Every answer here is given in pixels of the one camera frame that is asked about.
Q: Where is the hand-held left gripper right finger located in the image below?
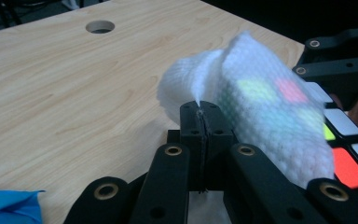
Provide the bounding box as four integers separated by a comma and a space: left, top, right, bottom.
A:
202, 100, 240, 191

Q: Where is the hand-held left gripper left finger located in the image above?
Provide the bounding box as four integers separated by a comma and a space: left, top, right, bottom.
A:
180, 100, 207, 191

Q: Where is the white wet wipe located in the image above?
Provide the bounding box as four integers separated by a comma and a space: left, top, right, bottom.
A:
156, 30, 336, 224

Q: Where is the colourful puzzle cube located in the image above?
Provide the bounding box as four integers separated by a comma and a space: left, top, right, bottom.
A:
304, 81, 358, 201

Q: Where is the blue wet wipes pack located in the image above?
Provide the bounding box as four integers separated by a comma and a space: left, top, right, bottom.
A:
0, 188, 47, 224

